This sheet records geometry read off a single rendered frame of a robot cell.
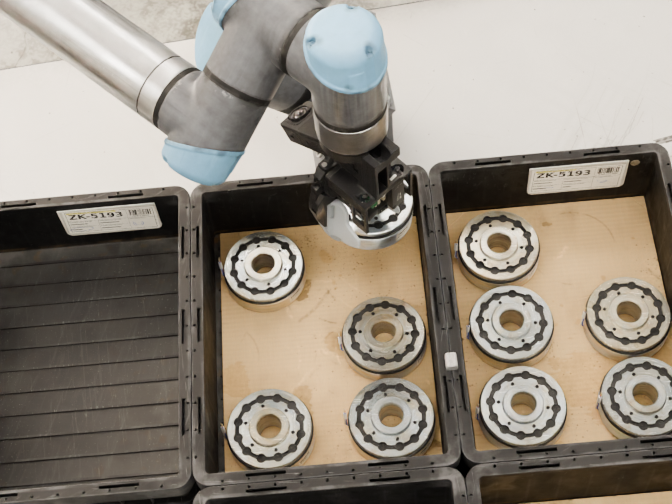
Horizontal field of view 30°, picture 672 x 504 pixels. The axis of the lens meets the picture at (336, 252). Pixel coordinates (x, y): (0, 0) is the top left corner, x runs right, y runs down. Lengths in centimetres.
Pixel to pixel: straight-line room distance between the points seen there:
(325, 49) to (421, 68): 81
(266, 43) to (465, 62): 78
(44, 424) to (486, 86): 83
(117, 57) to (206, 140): 13
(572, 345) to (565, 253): 13
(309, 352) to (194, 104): 43
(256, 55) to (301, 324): 47
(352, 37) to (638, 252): 62
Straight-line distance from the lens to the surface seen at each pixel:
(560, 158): 159
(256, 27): 123
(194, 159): 127
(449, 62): 197
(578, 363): 157
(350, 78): 117
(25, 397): 162
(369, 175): 129
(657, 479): 148
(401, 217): 146
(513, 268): 159
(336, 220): 141
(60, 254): 170
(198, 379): 146
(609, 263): 164
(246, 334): 159
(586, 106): 193
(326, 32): 117
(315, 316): 159
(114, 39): 132
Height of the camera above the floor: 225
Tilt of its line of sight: 60 degrees down
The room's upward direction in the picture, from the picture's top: 8 degrees counter-clockwise
